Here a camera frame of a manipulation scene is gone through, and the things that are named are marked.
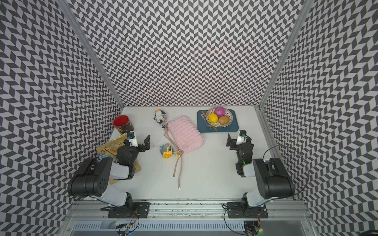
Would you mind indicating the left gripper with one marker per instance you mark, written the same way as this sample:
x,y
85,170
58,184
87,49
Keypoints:
x,y
146,145

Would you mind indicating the yellow lemon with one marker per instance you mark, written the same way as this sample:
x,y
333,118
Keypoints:
x,y
213,118

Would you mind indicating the aluminium front rail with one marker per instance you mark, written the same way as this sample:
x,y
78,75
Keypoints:
x,y
213,210

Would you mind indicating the penguin plush keychain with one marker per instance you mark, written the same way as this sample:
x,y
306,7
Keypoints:
x,y
160,118

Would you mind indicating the pink knitted bag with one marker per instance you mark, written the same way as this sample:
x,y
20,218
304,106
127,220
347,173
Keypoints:
x,y
184,135

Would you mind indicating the red black cup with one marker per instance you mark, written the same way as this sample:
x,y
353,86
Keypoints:
x,y
123,124

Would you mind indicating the brown potato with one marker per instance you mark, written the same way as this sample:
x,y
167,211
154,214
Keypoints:
x,y
224,120

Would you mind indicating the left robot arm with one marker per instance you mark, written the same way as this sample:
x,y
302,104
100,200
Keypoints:
x,y
93,175

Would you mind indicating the chips bag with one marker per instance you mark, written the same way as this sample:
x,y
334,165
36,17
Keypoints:
x,y
110,149

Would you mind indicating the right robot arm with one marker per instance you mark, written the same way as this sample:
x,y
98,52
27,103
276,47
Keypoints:
x,y
273,180

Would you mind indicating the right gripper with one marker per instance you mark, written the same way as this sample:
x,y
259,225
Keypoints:
x,y
233,143

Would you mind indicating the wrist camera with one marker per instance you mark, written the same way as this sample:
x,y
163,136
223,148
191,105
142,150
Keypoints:
x,y
133,143
240,140

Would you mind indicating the teal tray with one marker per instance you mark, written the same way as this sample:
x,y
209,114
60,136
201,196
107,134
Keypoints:
x,y
205,126

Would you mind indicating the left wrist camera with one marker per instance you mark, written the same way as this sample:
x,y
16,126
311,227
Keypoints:
x,y
133,143

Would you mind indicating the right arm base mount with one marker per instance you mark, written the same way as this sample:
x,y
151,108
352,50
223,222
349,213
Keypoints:
x,y
235,210

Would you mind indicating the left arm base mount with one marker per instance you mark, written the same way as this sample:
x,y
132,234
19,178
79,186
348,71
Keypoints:
x,y
138,209

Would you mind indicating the grey yellow plush keychain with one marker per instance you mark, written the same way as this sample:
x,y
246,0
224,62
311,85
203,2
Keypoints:
x,y
166,151

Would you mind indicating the purple fruit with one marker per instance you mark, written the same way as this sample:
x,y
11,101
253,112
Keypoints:
x,y
219,111

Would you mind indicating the patterned bowl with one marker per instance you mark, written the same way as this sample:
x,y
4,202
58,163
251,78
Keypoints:
x,y
227,113

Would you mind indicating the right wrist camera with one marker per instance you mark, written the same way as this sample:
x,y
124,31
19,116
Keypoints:
x,y
240,140

